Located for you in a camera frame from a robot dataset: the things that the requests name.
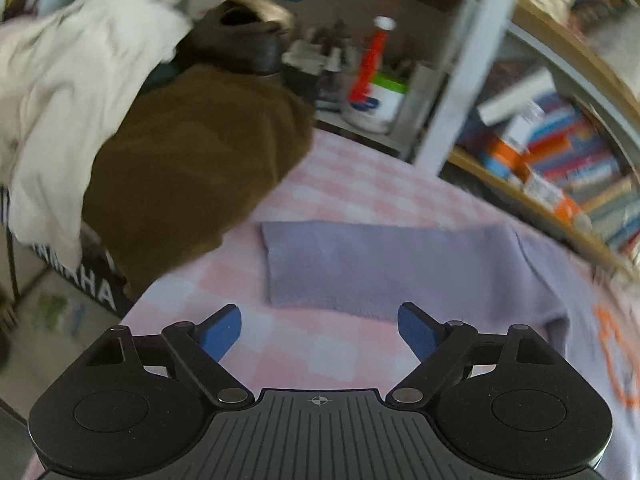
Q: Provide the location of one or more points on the black box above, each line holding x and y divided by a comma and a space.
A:
95, 285

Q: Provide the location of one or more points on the pink checkered desk mat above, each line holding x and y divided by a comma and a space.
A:
350, 185

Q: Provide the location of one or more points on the brown garment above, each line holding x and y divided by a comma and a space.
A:
200, 160

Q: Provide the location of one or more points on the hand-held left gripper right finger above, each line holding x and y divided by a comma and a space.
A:
415, 332

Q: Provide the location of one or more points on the long white orange toothpaste box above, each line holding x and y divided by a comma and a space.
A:
555, 195

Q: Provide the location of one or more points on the cream white garment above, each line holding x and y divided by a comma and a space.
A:
75, 85

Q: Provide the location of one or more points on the row of books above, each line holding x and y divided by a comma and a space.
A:
580, 160

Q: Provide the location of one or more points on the lavender sweater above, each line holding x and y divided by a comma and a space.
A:
375, 270

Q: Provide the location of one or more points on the red bottle with white cap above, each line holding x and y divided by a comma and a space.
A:
370, 60

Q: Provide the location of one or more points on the white jar with green lid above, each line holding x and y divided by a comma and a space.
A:
375, 105

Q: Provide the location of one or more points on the brass bowl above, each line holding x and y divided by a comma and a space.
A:
245, 35

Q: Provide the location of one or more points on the white shelf post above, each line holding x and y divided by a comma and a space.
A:
465, 60

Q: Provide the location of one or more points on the tall white orange toothpaste box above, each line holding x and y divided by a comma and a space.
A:
515, 140

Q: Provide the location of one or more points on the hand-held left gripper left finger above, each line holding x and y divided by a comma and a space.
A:
222, 332

